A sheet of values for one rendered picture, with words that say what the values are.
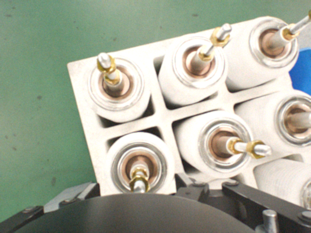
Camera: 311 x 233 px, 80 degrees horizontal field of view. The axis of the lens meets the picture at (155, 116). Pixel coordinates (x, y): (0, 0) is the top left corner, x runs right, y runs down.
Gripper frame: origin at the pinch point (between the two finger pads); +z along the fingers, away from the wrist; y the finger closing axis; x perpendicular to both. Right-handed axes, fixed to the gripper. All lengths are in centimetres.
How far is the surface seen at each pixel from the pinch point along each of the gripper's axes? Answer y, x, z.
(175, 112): 7.0, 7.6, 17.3
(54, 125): -21.3, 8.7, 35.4
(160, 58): 5.6, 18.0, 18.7
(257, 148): 11.4, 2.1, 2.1
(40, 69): -24.0, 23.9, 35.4
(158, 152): 2.7, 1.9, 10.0
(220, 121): 11.6, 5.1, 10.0
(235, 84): 18.7, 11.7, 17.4
